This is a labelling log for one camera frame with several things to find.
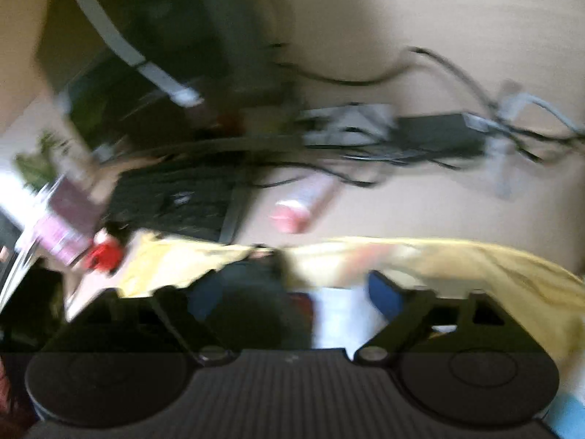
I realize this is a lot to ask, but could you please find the white tissue paper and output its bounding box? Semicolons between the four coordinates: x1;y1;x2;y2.
312;287;382;349

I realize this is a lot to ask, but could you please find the black round appliance with legs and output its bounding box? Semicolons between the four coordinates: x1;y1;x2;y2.
107;137;303;244

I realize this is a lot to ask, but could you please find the light grey cable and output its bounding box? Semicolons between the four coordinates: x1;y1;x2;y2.
466;93;585;147

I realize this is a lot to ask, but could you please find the person's dark red clothing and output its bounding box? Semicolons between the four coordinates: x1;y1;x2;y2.
0;354;36;439

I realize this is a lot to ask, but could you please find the yellow cartoon printed cloth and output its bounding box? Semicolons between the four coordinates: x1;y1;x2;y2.
116;233;585;367

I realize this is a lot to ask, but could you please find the black power strip with cables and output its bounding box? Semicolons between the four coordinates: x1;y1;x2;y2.
249;45;585;189

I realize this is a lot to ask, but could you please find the pink and white tube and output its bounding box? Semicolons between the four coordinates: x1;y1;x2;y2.
269;177;341;235

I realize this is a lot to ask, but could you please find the light blue tissue pack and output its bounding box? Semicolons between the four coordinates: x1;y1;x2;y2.
543;391;585;439

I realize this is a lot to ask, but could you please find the dark grey bulky object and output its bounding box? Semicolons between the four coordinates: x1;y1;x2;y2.
87;0;293;101

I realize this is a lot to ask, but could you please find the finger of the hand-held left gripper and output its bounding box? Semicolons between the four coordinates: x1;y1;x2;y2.
48;278;237;367
353;270;546;367

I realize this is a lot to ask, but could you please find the black power adapter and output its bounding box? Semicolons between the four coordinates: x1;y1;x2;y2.
396;113;487;159

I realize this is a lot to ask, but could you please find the red small object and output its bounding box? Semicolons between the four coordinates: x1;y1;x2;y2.
86;232;127;276

